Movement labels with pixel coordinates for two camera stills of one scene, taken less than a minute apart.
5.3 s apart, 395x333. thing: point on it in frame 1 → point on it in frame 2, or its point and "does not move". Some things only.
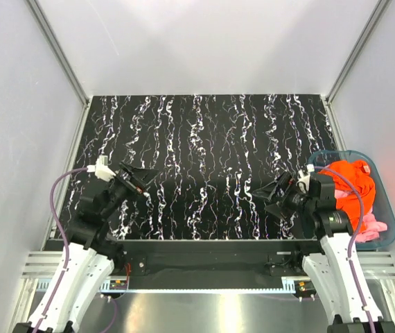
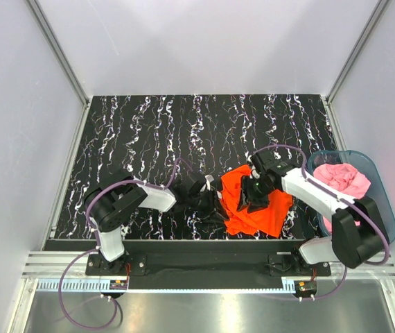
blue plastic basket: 382,206 does not move
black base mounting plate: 202,265 does not move
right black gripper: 287,184 → 247,196
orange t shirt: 358,173 → 267,220
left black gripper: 138,181 → 213,205
